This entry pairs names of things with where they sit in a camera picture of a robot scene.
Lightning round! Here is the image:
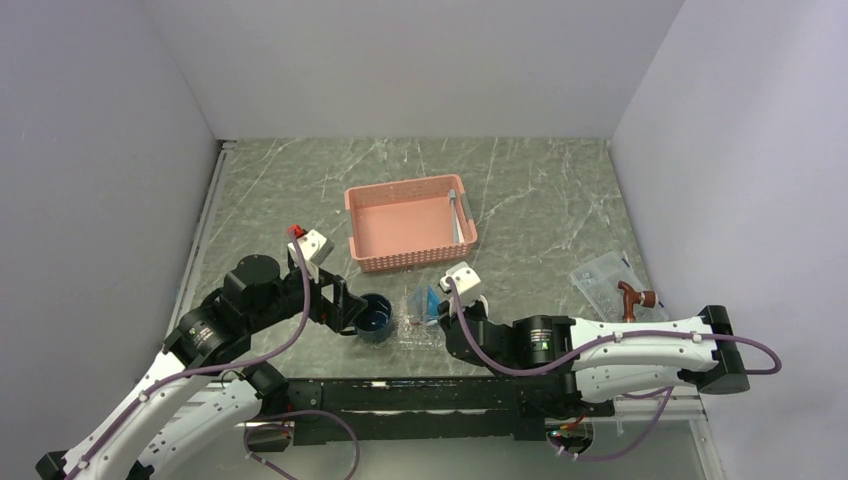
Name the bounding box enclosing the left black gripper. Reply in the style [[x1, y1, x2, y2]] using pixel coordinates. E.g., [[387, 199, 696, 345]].
[[248, 257, 367, 332]]

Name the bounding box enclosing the dark blue mug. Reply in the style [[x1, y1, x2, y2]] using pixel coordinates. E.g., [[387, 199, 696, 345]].
[[342, 293, 395, 344]]

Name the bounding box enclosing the white red-capped toothpaste tube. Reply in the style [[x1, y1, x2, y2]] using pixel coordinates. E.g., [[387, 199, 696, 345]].
[[407, 285, 428, 326]]

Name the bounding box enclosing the clear textured oval tray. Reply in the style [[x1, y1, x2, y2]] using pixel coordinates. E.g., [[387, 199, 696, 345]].
[[389, 299, 445, 351]]

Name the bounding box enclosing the blue toothpaste tube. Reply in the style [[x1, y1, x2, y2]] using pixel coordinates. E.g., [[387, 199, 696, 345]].
[[422, 286, 440, 326]]

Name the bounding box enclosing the pink perforated plastic basket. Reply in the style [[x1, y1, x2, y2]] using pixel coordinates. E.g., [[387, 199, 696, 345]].
[[344, 174, 478, 273]]

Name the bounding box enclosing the clear plastic toothbrush case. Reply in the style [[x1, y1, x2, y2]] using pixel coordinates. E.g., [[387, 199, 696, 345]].
[[569, 251, 646, 323]]

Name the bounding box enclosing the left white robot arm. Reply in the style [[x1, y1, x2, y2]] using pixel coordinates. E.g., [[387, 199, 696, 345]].
[[35, 254, 368, 479]]

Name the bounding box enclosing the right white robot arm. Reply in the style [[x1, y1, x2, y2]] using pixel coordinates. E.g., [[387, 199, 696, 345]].
[[438, 301, 750, 415]]

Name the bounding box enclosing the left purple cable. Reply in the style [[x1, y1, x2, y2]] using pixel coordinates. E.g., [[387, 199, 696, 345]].
[[62, 231, 314, 480]]

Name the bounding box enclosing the purple cable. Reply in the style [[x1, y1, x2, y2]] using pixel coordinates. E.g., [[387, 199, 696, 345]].
[[62, 231, 314, 480], [445, 276, 783, 464]]

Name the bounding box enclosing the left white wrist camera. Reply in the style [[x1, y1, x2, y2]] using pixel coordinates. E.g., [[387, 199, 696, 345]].
[[287, 224, 335, 279]]

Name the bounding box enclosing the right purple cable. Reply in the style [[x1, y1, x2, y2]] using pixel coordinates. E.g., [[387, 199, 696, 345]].
[[445, 276, 783, 464]]

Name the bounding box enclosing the black base frame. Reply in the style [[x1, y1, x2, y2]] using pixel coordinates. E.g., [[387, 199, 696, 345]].
[[256, 375, 615, 446]]

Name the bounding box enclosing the aluminium rail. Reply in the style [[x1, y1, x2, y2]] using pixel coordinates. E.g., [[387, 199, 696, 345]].
[[171, 140, 237, 323]]

